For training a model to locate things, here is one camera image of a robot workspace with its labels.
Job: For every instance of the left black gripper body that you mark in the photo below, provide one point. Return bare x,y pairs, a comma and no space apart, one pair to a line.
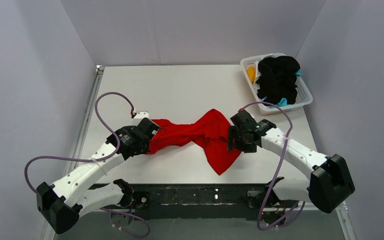
148,129

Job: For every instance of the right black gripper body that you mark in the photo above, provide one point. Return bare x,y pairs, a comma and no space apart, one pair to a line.
231,138

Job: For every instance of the red t-shirt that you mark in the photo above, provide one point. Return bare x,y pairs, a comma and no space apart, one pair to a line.
210,132

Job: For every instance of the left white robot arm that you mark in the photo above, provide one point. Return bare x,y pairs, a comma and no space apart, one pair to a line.
64,201

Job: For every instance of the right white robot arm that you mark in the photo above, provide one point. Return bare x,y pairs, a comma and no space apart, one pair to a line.
328,180

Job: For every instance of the teal garment in basket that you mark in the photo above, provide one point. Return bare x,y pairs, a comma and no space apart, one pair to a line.
278,88

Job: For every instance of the yellow garment in basket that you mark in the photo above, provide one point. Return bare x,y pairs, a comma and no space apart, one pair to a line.
251,73

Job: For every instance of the black garment in basket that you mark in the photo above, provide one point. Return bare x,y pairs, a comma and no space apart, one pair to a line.
278,64

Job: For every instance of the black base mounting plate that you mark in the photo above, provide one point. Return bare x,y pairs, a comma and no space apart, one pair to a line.
173,201

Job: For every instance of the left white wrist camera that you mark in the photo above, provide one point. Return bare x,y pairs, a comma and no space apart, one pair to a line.
139,115

